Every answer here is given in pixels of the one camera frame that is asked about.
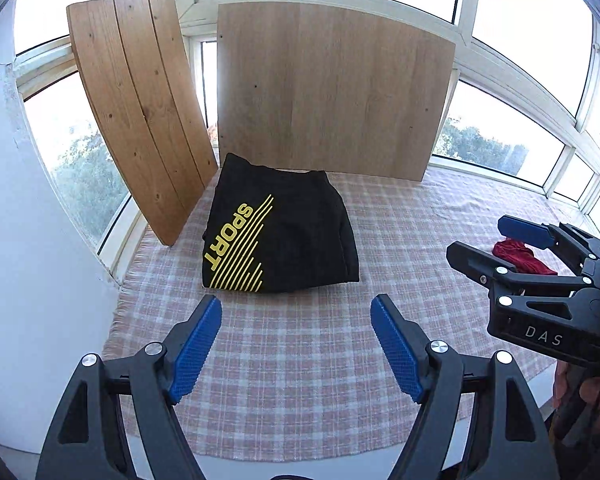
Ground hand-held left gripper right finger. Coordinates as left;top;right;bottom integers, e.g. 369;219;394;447
370;294;556;480

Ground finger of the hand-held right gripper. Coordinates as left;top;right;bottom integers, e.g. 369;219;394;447
498;214;600;286
446;241;596;320

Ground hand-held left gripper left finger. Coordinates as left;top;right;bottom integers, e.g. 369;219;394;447
35;294;223;480

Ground dark red garment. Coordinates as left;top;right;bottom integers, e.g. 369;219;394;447
492;239;558;277

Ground black shorts with yellow stripes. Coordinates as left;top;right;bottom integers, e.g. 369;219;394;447
201;152;361;295

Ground person's right hand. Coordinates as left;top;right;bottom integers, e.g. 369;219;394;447
552;361;600;438

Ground pink plaid blanket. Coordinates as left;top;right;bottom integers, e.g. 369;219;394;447
102;157;600;461

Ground light wood panel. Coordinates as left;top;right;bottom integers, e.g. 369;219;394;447
216;1;457;183

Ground wooden plank board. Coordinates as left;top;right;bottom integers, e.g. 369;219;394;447
66;0;218;247

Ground white window frame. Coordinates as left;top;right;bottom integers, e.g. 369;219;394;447
5;0;600;281

